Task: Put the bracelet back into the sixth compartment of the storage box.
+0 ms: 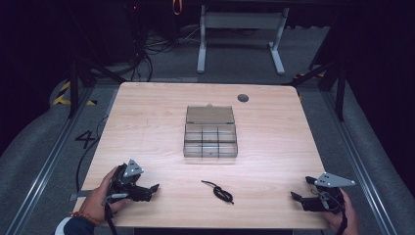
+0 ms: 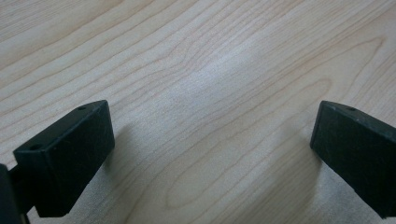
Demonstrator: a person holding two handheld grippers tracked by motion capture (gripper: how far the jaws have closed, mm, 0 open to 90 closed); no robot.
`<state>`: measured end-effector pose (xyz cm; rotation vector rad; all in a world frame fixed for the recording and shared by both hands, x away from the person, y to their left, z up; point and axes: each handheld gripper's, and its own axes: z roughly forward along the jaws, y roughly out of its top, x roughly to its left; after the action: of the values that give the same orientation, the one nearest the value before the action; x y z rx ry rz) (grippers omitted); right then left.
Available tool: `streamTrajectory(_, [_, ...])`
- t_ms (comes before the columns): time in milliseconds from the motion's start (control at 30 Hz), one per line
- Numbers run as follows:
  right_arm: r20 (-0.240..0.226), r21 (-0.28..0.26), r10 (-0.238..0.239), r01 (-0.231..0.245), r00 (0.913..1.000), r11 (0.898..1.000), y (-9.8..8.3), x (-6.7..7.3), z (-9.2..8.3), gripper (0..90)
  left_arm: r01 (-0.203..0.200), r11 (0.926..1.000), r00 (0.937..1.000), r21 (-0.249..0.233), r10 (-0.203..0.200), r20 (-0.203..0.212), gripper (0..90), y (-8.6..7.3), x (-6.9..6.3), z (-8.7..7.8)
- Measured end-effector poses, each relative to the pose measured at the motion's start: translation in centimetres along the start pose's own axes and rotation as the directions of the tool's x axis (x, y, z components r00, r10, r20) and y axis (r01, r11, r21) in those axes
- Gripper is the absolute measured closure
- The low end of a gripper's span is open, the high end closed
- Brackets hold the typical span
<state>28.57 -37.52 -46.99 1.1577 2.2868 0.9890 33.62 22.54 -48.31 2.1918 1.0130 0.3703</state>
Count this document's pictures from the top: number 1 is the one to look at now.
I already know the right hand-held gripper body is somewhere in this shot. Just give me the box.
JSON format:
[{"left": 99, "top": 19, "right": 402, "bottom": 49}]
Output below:
[{"left": 309, "top": 171, "right": 356, "bottom": 214}]

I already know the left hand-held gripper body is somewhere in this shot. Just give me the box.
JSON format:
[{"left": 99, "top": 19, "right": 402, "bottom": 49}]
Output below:
[{"left": 107, "top": 159, "right": 145, "bottom": 205}]

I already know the person's right hand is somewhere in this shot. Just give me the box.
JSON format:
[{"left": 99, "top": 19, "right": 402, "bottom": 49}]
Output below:
[{"left": 320, "top": 188, "right": 360, "bottom": 235}]

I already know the person's left hand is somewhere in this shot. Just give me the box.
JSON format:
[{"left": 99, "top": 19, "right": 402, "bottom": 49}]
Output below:
[{"left": 79, "top": 165, "right": 132, "bottom": 227}]

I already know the dark blue sleeve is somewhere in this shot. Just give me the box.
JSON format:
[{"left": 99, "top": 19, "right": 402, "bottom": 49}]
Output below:
[{"left": 53, "top": 216, "right": 96, "bottom": 235}]

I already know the clear plastic compartment box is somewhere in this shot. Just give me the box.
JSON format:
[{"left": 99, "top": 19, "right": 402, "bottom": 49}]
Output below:
[{"left": 182, "top": 103, "right": 239, "bottom": 159}]

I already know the black metal stand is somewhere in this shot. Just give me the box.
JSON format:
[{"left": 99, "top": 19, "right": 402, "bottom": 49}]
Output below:
[
  {"left": 283, "top": 48, "right": 347, "bottom": 122},
  {"left": 67, "top": 53, "right": 127, "bottom": 119}
]

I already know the yellow black hazard tape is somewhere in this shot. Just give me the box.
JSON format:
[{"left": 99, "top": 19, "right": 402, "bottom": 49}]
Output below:
[{"left": 52, "top": 80, "right": 98, "bottom": 107}]

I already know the black wrist strap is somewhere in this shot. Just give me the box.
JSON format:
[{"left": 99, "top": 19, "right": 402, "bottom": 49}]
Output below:
[{"left": 336, "top": 209, "right": 349, "bottom": 235}]

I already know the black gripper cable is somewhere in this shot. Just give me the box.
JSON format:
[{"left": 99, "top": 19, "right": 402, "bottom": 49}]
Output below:
[{"left": 103, "top": 201, "right": 119, "bottom": 235}]

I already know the black floor cable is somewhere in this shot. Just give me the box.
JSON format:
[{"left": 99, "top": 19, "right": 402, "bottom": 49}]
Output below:
[{"left": 75, "top": 115, "right": 110, "bottom": 194}]

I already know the grey metal floor rail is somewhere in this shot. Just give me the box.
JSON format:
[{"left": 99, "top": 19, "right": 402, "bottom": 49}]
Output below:
[
  {"left": 321, "top": 91, "right": 397, "bottom": 235},
  {"left": 4, "top": 86, "right": 96, "bottom": 235}
]

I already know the orange bead bracelet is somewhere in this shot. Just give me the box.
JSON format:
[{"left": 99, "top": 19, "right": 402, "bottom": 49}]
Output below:
[{"left": 69, "top": 211, "right": 102, "bottom": 227}]

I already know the black knotted cord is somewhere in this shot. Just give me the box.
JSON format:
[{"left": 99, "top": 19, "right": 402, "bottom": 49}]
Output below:
[{"left": 201, "top": 179, "right": 235, "bottom": 206}]

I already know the tangle of black cables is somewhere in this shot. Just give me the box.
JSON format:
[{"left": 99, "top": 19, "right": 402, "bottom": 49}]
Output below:
[{"left": 128, "top": 6, "right": 202, "bottom": 82}]

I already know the white metal desk frame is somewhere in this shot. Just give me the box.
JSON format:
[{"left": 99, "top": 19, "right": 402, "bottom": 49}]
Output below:
[{"left": 196, "top": 4, "right": 291, "bottom": 75}]

